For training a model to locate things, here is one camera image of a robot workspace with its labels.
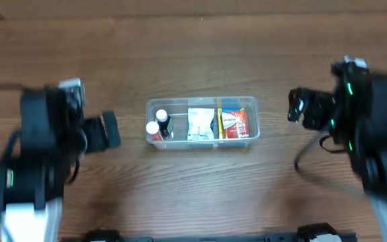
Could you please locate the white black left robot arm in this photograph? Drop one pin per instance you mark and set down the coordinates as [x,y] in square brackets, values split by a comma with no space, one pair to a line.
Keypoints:
[43,155]

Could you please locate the dark brown syrup bottle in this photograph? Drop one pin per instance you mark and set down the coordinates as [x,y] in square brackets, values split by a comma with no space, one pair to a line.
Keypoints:
[165,124]

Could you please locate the white blue packet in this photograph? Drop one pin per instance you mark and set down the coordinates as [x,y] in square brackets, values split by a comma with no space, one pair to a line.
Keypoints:
[200,124]

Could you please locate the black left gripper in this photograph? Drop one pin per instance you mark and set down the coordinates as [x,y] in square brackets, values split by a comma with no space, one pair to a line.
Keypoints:
[97,134]

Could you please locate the clear plastic container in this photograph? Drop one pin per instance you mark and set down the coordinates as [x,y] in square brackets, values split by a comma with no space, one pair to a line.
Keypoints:
[177,108]

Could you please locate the red white packet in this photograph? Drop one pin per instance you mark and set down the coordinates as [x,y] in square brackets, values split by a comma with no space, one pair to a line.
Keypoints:
[234,123]

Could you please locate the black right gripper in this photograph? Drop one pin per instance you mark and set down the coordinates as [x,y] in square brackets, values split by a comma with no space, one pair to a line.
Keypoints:
[310,109]

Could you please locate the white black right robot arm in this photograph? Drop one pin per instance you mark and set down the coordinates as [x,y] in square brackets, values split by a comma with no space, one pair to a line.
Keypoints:
[354,116]

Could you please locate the orange tube with white cap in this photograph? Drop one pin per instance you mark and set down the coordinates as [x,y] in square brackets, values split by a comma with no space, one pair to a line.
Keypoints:
[153,130]

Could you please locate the blue VapoDrops box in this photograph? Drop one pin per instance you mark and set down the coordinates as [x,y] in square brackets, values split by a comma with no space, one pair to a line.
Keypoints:
[221,103]

